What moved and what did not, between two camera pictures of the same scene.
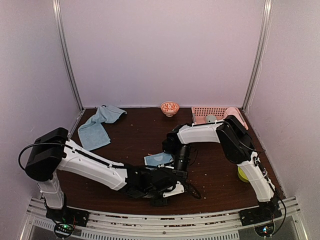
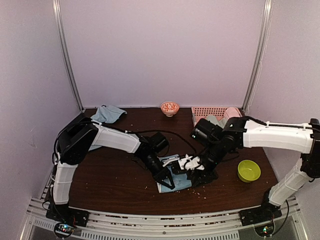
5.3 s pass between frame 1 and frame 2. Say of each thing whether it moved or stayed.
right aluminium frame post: stayed
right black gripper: moved
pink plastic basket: stayed
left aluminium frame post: stayed
